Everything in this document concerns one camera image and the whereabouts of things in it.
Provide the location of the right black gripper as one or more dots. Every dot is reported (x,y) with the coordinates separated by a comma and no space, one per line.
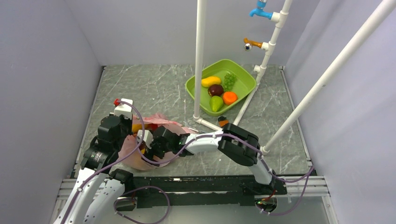
(152,152)

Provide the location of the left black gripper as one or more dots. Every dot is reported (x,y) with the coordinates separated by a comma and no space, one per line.
(129,122)

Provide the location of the yellow fake banana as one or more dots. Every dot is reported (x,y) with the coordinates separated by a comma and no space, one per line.
(137,127)

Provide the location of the pink plastic bag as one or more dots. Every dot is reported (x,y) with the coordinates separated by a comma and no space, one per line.
(135,157)

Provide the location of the green fake pear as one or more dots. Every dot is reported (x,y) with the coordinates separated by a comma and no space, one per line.
(216,103)

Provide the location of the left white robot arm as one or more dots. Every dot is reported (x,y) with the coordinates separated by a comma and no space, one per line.
(96,186)

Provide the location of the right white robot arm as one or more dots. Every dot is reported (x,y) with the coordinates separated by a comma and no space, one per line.
(238,144)

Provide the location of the dark red fake apple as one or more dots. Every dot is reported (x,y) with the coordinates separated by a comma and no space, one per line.
(215,90)

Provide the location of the yellow fake mango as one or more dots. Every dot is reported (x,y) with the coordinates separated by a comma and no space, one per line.
(209,81)

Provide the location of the orange fake persimmon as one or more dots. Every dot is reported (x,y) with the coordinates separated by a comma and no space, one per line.
(229,97)

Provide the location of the green fake grapes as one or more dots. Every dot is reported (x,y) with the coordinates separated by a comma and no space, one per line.
(229,81)

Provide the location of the small black orange brush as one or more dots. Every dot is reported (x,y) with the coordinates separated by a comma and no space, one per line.
(222,121)

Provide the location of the green plastic tray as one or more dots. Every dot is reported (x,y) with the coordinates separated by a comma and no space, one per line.
(245,83)

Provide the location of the orange plastic faucet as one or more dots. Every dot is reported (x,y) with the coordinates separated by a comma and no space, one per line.
(249,44)

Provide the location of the blue plastic faucet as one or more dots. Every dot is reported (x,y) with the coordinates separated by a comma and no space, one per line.
(259,10)

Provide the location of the white diagonal pole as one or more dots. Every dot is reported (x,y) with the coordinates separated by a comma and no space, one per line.
(381,12)

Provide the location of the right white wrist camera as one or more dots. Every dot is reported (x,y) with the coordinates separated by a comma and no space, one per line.
(146,136)

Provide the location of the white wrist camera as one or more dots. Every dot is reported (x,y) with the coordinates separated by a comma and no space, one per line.
(123,109)
(146,136)

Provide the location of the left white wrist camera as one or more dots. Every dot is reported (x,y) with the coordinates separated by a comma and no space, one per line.
(123,109)

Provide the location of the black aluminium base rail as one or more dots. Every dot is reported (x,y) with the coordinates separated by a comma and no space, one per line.
(230,189)

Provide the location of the white PVC pipe frame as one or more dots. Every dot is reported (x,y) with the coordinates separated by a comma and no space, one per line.
(279,18)

